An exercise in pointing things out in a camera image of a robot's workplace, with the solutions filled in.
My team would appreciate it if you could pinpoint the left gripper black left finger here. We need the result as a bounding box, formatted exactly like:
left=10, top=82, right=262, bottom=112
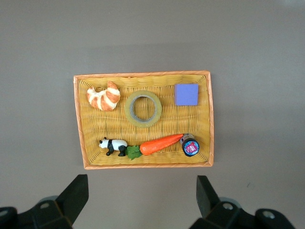
left=0, top=174, right=90, bottom=229

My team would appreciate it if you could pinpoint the toy panda figure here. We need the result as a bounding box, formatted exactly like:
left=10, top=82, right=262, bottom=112
left=99, top=137, right=128, bottom=157

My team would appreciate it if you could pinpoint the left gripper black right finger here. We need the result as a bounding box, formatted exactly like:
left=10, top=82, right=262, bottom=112
left=189, top=176, right=296, bottom=229

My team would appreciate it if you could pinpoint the yellowish clear tape roll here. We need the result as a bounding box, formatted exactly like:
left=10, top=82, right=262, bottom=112
left=124, top=90, right=163, bottom=129

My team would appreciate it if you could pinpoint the toy croissant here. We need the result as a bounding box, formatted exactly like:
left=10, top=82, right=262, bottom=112
left=86, top=80, right=121, bottom=112

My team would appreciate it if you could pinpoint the purple foam block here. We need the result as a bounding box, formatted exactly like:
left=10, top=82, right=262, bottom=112
left=173, top=83, right=199, bottom=106

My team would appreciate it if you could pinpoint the small bottle with colourful cap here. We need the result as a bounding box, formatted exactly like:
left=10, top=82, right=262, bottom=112
left=180, top=133, right=200, bottom=157

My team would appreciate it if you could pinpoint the orange toy carrot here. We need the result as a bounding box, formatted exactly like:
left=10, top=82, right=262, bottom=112
left=125, top=133, right=184, bottom=161

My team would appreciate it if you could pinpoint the orange rimmed yellow wicker basket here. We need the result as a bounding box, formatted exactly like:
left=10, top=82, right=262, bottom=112
left=73, top=70, right=214, bottom=170

